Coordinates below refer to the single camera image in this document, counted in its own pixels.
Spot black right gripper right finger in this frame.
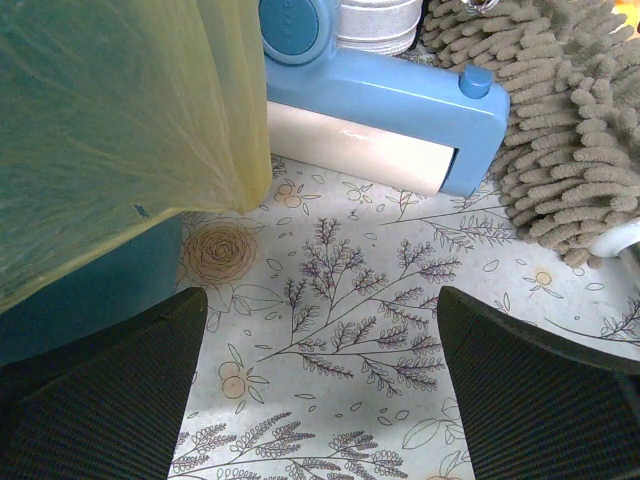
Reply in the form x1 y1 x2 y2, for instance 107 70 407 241
437 286 639 479

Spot teal plastic trash bin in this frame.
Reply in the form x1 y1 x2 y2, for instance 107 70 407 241
1 215 182 365

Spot white shoes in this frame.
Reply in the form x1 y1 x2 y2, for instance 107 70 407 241
337 0 423 56

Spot blue lint roller mop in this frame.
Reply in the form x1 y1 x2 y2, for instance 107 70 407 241
258 1 510 197

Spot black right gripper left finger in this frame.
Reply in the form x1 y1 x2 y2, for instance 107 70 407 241
1 287 207 479

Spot yellow plastic trash bag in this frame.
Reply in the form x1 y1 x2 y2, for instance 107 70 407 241
1 1 272 310

